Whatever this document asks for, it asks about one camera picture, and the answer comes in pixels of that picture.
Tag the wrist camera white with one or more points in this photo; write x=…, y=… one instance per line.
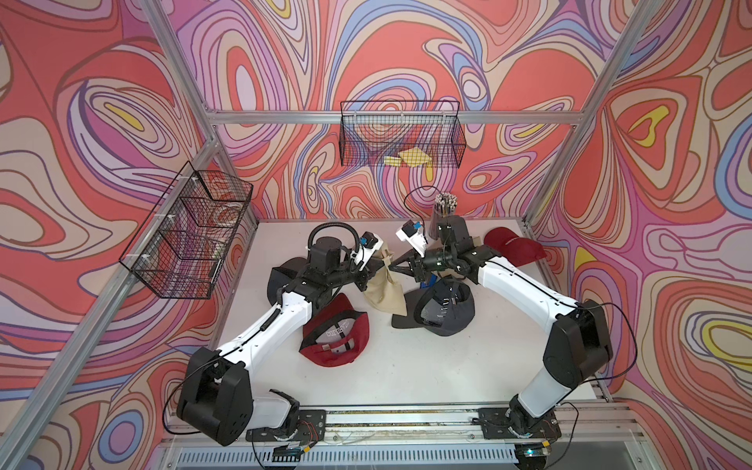
x=370, y=244
x=412, y=232

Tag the yellow sticky notes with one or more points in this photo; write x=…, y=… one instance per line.
x=412, y=158

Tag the beige cap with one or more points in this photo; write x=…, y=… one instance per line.
x=383, y=292

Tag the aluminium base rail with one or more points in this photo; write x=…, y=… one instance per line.
x=580, y=436

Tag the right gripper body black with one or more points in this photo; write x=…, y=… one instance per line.
x=432, y=262

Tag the black wire basket back wall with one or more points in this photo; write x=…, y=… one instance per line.
x=372, y=129

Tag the dark grey cap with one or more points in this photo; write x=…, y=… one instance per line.
x=446, y=308
x=282, y=279

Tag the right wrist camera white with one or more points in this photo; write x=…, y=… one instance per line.
x=412, y=232

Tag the dark red cap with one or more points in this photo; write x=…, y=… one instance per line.
x=518, y=250
x=337, y=335

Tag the black wire basket wall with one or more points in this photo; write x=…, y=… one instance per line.
x=372, y=129
x=180, y=250

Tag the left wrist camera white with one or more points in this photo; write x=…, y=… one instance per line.
x=370, y=244

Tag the dark red cap front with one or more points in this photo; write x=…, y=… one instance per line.
x=337, y=335

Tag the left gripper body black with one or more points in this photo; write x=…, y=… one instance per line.
x=346, y=273

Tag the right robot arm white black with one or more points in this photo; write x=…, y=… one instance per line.
x=579, y=341

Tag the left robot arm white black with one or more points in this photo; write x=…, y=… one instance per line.
x=216, y=396

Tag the black wire basket left wall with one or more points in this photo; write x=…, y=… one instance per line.
x=180, y=250

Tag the dark red cap back right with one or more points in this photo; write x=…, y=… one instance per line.
x=518, y=250

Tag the pencil cup with pencils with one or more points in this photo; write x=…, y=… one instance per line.
x=445, y=204

